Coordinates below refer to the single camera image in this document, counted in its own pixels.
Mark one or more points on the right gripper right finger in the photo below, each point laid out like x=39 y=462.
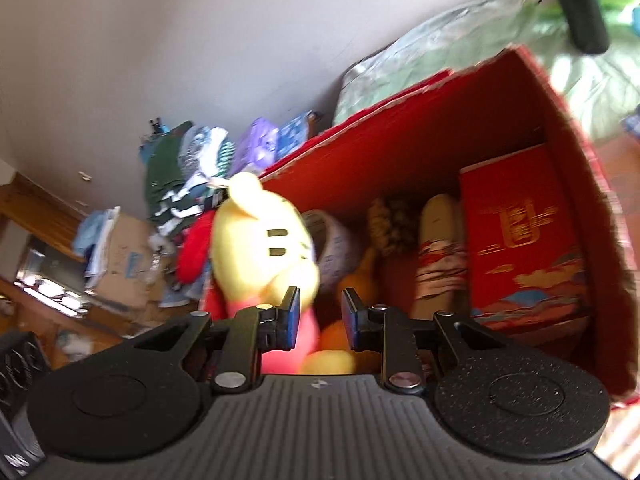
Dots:
x=388 y=332

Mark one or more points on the brown cardboard box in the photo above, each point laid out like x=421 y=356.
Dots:
x=125 y=272

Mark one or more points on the pile of clothes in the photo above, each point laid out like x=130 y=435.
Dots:
x=179 y=167

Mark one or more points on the blue patterned tissue pack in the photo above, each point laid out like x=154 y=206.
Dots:
x=296 y=133

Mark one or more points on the red gift box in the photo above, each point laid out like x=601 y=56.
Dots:
x=525 y=265

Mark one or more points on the yellow bear plush red shirt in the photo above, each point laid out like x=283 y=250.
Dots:
x=260 y=247

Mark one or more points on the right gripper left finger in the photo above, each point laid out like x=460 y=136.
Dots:
x=248 y=336

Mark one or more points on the black thermos bottle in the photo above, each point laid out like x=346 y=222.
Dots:
x=586 y=24

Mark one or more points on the red cardboard box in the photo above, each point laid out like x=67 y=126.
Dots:
x=416 y=143

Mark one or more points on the red plush item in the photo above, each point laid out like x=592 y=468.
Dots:
x=194 y=252

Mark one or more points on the purple tissue pack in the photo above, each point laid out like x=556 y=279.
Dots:
x=257 y=148

